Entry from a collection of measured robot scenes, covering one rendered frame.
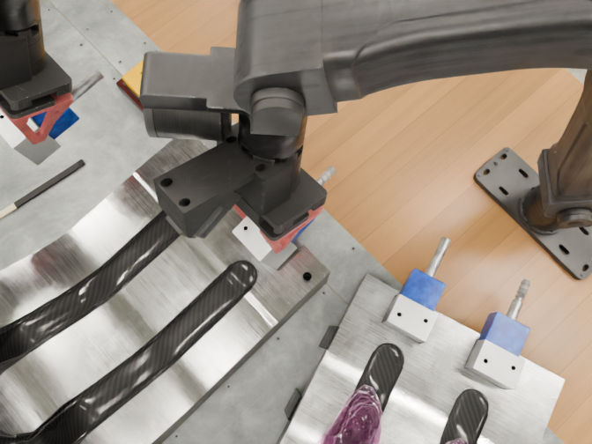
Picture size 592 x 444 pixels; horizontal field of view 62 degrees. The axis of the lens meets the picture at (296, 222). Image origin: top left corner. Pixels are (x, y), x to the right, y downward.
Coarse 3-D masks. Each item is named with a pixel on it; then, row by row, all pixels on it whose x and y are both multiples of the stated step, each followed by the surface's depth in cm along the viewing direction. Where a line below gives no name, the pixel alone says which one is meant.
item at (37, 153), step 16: (96, 80) 59; (80, 96) 59; (0, 112) 56; (64, 112) 57; (0, 128) 55; (16, 128) 55; (32, 128) 55; (64, 128) 59; (16, 144) 55; (32, 144) 56; (48, 144) 58; (32, 160) 58
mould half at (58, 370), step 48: (192, 144) 62; (144, 192) 61; (96, 240) 60; (192, 240) 59; (0, 288) 55; (48, 288) 56; (144, 288) 58; (192, 288) 58; (288, 288) 57; (96, 336) 55; (144, 336) 57; (240, 336) 56; (0, 384) 51; (48, 384) 51; (192, 384) 55; (96, 432) 50; (144, 432) 52
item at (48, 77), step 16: (0, 32) 44; (16, 32) 44; (32, 32) 46; (32, 48) 46; (32, 64) 48; (48, 64) 50; (32, 80) 48; (48, 80) 49; (64, 80) 50; (16, 96) 47; (32, 96) 48
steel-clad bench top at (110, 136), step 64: (64, 0) 79; (64, 64) 76; (128, 64) 75; (128, 128) 73; (0, 192) 70; (64, 192) 70; (0, 256) 68; (320, 256) 67; (320, 320) 65; (256, 384) 63
